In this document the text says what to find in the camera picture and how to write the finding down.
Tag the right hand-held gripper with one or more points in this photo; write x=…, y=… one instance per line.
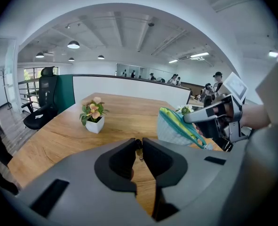
x=235, y=98

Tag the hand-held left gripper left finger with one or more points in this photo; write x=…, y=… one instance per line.
x=82, y=187

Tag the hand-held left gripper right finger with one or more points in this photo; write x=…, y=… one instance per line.
x=195, y=180

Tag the teal and white pencil pouch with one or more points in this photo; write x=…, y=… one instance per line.
x=170, y=129

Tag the person's right forearm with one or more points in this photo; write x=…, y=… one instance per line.
x=255, y=116

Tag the potted plant with white flowers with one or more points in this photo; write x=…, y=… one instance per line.
x=185, y=109

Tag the long ceiling light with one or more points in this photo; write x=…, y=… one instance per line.
x=273, y=54
x=199, y=54
x=173, y=61

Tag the potted plant with orange flowers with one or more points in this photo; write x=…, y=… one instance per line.
x=94, y=116

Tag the white and green desk partition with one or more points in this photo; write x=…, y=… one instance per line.
x=129, y=88

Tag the black office chair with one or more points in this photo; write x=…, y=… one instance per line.
x=42, y=102

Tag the metal railing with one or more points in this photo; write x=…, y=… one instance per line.
x=29, y=91

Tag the black coat rack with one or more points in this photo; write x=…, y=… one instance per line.
x=5, y=88

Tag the large black pendant lamp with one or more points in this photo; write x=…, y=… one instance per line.
x=73, y=45

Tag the ceiling dome camera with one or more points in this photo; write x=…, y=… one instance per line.
x=151, y=24

